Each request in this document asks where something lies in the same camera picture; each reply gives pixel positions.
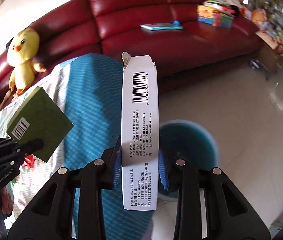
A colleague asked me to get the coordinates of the green cardboard box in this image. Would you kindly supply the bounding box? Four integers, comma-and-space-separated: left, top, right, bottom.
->
7, 87, 74, 163

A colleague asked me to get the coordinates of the white green medicine box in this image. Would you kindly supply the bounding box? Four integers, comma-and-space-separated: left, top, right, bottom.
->
121, 52, 159, 211

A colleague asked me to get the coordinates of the red yellow snack bag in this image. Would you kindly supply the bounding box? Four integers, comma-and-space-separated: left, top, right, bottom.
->
22, 154, 35, 168

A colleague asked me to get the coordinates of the blue grey trash bucket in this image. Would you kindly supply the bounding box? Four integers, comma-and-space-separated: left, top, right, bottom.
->
158, 120, 220, 202

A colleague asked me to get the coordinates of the person's left hand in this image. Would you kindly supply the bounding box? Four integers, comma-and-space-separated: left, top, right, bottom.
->
0, 187, 14, 215

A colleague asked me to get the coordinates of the patterned blue beige tablecloth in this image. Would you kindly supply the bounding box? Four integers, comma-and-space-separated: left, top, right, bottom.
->
0, 54, 153, 239

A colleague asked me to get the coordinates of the yellow chick plush toy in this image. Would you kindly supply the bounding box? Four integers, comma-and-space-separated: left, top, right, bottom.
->
7, 28, 47, 100

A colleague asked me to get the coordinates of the small striped ball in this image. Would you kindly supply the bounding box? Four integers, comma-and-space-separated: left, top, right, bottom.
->
249, 59, 260, 69

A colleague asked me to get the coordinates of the blue book on sofa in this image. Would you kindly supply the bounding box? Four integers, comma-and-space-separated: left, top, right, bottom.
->
141, 21, 183, 31

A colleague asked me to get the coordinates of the red leather sofa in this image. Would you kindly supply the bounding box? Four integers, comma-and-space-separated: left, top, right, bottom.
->
0, 0, 262, 98

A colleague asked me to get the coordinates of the wooden side cabinet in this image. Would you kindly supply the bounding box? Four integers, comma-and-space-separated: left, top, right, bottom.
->
256, 31, 283, 80

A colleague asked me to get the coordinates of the colourful toy stack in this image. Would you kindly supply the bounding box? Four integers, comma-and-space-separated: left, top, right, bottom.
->
197, 0, 240, 28

